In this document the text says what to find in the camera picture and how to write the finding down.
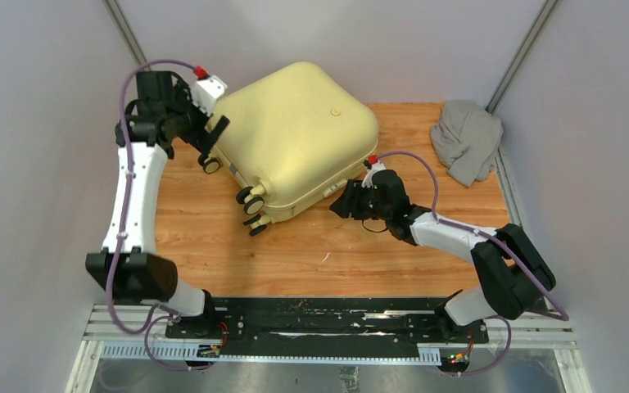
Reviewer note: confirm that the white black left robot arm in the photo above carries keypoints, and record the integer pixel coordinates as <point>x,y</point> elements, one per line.
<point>155,108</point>

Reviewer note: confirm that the cream suitcase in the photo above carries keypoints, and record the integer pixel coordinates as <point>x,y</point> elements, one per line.
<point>294,137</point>

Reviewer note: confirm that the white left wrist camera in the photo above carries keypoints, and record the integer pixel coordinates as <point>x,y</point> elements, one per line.
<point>206,92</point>

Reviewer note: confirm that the grey crumpled cloth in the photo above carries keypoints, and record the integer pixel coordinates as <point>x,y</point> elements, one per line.
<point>466,139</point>

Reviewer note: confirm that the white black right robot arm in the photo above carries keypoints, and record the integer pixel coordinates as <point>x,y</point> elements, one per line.
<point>512,274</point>

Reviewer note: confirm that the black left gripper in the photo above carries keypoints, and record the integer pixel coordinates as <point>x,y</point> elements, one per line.
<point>201,138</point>

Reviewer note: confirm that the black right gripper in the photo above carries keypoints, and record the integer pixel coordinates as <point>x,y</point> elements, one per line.
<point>343,205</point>

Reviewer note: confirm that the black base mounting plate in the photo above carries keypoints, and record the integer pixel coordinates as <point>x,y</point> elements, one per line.
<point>329,327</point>

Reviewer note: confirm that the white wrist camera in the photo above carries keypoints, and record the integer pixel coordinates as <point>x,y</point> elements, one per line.
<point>206,92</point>
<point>372,166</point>

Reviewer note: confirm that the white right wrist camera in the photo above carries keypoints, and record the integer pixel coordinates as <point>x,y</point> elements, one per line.
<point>372,166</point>

